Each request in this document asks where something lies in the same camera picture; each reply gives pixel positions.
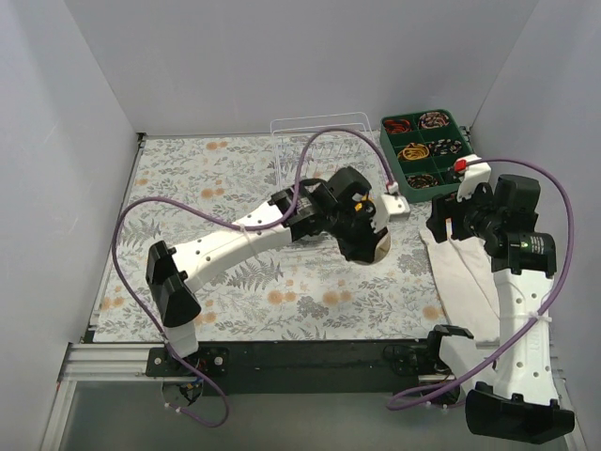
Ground white cloth towel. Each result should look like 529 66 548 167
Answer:
420 228 500 343

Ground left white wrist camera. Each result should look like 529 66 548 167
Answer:
371 191 410 232

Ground aluminium frame rail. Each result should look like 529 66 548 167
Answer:
55 341 564 382

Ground green compartment tray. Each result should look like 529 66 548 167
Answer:
379 109 473 204

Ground cream white bowl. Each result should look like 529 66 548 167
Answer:
355 232 392 265

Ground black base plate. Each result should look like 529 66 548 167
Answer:
144 335 481 398

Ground floral table mat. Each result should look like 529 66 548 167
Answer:
93 135 450 343

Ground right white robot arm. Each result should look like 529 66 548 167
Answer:
424 175 575 444

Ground yellow bowl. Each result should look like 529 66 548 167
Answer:
355 199 376 218

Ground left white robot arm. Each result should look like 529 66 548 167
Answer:
146 166 391 376

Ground white wire dish rack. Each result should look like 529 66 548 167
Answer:
270 112 387 194

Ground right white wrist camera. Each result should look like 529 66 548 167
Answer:
453 154 491 202

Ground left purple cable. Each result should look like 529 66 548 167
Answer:
114 127 400 428

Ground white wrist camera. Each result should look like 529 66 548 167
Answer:
453 154 491 202
371 191 410 232

